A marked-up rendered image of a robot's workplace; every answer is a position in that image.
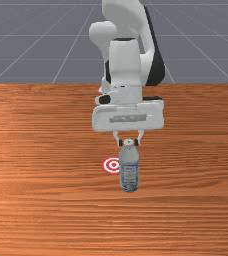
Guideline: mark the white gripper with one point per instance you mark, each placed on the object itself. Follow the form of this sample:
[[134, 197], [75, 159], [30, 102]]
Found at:
[[127, 116]]

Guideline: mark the clear plastic bottle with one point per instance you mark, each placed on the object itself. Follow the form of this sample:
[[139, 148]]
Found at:
[[129, 166]]

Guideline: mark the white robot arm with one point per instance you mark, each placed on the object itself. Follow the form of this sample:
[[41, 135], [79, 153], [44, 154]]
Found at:
[[126, 63]]

